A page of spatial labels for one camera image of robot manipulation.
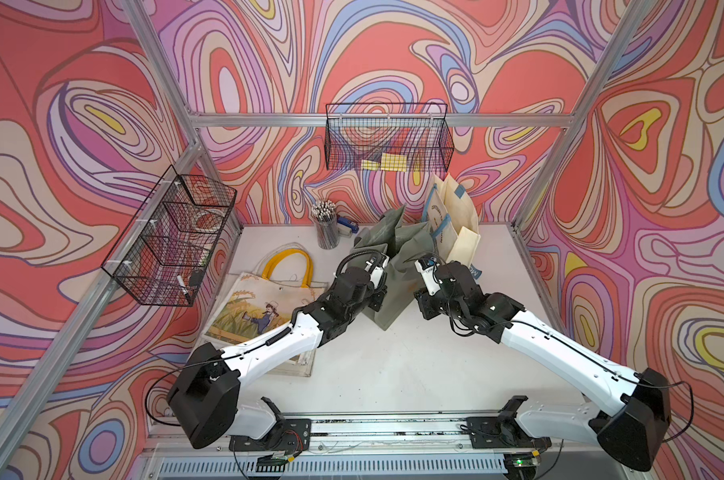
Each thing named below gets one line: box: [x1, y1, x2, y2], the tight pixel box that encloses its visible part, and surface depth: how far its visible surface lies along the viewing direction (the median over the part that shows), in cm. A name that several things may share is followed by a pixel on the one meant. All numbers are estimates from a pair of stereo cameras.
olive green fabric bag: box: [352, 205, 435, 330], surface depth 82 cm
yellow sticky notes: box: [361, 153, 408, 172], surface depth 86 cm
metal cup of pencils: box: [311, 200, 341, 250], surface depth 107 cm
